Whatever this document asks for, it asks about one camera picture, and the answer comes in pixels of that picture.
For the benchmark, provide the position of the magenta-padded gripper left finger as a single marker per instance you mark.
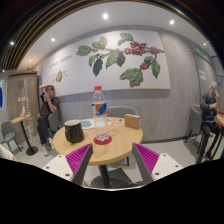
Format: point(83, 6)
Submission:
point(60, 166)

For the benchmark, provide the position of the small round pedestal table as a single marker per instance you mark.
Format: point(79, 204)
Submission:
point(20, 119)

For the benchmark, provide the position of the clear red-capped drink bottle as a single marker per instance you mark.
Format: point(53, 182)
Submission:
point(99, 110)

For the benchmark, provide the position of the small cardboard box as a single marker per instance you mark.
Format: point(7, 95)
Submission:
point(132, 121)

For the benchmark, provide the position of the black mug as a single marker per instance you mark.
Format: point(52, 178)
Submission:
point(74, 132)

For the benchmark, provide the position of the blue wall poster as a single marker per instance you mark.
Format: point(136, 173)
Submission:
point(1, 95)

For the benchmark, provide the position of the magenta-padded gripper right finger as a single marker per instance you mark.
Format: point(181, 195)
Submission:
point(163, 165)

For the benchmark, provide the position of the flat round red coaster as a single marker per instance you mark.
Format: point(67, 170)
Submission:
point(107, 141)

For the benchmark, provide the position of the coffee branch wall mural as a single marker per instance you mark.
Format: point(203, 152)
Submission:
point(76, 73)

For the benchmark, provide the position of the grey upholstered chair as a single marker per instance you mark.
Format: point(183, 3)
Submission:
point(121, 111)
point(196, 116)
point(7, 130)
point(55, 121)

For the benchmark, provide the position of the white paper wall notice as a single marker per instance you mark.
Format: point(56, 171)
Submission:
point(202, 75)

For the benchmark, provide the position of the recessed ceiling lights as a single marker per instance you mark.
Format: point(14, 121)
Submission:
point(105, 16)

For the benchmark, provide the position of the person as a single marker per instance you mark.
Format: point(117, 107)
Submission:
point(208, 113)
point(46, 110)
point(5, 153)

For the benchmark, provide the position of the round wooden table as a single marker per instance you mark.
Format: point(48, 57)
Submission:
point(220, 120)

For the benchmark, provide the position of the small bottle with red label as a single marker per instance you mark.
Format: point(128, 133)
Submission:
point(23, 111)

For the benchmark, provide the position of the green exit sign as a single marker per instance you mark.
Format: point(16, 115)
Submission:
point(202, 51)

